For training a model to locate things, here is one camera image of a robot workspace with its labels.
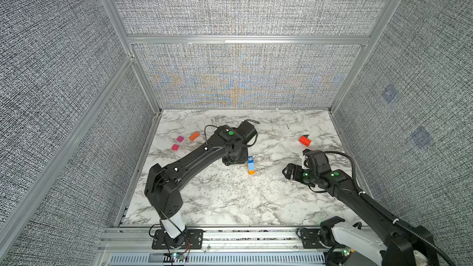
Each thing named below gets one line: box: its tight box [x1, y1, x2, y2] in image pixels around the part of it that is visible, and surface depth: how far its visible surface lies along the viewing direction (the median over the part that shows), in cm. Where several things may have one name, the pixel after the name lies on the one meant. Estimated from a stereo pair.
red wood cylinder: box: [298, 135, 312, 147], surface depth 105 cm
